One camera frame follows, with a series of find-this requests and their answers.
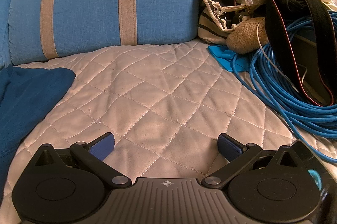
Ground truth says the brown teddy bear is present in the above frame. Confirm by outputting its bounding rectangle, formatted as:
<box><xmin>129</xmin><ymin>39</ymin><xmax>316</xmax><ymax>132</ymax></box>
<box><xmin>226</xmin><ymin>17</ymin><xmax>271</xmax><ymax>54</ymax></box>

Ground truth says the dark blue printed shirt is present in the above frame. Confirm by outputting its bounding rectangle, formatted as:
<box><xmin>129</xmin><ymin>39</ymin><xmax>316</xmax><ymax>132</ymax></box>
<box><xmin>0</xmin><ymin>66</ymin><xmax>76</xmax><ymax>201</ymax></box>

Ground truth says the turquoise cloth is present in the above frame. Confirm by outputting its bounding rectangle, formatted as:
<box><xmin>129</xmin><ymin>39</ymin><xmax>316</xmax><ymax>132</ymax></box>
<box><xmin>208</xmin><ymin>45</ymin><xmax>253</xmax><ymax>73</ymax></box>

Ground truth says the grey quilted bed cover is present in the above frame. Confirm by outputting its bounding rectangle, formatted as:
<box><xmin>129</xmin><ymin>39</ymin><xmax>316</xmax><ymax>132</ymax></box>
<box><xmin>5</xmin><ymin>41</ymin><xmax>337</xmax><ymax>214</ymax></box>

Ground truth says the black red-edged strap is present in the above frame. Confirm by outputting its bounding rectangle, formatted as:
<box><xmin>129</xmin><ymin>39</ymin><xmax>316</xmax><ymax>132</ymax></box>
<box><xmin>221</xmin><ymin>0</ymin><xmax>337</xmax><ymax>107</ymax></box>

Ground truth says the blue grey-striped pillow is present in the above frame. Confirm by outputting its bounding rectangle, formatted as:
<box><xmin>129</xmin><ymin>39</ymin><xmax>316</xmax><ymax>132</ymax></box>
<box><xmin>8</xmin><ymin>0</ymin><xmax>199</xmax><ymax>65</ymax></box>
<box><xmin>0</xmin><ymin>0</ymin><xmax>13</xmax><ymax>70</ymax></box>

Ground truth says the dark grey bag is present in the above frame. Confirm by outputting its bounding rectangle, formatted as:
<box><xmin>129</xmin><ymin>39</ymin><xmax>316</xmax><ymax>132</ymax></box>
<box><xmin>292</xmin><ymin>29</ymin><xmax>337</xmax><ymax>106</ymax></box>

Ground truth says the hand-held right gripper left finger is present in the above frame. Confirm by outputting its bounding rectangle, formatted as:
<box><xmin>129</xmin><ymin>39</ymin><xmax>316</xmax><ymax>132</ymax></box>
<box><xmin>34</xmin><ymin>132</ymin><xmax>132</xmax><ymax>189</ymax></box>

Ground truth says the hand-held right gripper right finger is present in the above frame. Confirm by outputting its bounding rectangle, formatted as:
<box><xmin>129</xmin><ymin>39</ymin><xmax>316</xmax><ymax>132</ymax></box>
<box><xmin>201</xmin><ymin>134</ymin><xmax>308</xmax><ymax>189</ymax></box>

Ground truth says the striped canvas tote bag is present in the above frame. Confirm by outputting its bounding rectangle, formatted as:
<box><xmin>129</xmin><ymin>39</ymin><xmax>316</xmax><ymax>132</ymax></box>
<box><xmin>197</xmin><ymin>0</ymin><xmax>264</xmax><ymax>44</ymax></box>

